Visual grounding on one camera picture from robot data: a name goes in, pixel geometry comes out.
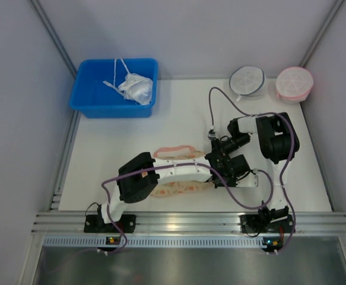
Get pink floral laundry bag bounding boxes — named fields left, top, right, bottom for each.
left=150, top=145, right=213, bottom=198

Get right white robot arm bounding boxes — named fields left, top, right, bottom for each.
left=205, top=113, right=300, bottom=210

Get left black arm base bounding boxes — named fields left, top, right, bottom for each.
left=83, top=212, right=136, bottom=233

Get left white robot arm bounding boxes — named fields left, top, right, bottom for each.
left=98, top=152, right=250, bottom=224

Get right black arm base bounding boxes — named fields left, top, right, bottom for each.
left=240, top=214, right=294, bottom=237

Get blue-trimmed round mesh bag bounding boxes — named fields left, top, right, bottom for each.
left=229, top=66, right=267, bottom=101

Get pink-trimmed round mesh bag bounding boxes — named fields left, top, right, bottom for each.
left=275, top=66, right=314, bottom=103

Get white bra in bin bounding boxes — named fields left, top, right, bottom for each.
left=103, top=58, right=153, bottom=106

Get blue plastic bin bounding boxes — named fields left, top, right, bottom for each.
left=69, top=58, right=158, bottom=119

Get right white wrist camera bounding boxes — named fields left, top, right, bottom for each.
left=207, top=128, right=218, bottom=141

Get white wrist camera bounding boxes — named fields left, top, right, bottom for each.
left=237, top=169, right=259, bottom=188
left=207, top=128, right=218, bottom=141

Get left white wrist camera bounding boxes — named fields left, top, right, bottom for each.
left=237, top=169, right=259, bottom=188

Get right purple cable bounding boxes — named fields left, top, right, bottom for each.
left=208, top=86, right=297, bottom=254

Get purple cable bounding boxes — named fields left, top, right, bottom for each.
left=101, top=163, right=275, bottom=253
left=208, top=86, right=297, bottom=254

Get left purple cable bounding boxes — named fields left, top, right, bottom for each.
left=101, top=163, right=275, bottom=253

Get aluminium mounting rail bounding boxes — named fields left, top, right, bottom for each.
left=31, top=211, right=346, bottom=236

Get slotted grey cable duct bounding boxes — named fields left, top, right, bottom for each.
left=42, top=235, right=283, bottom=248

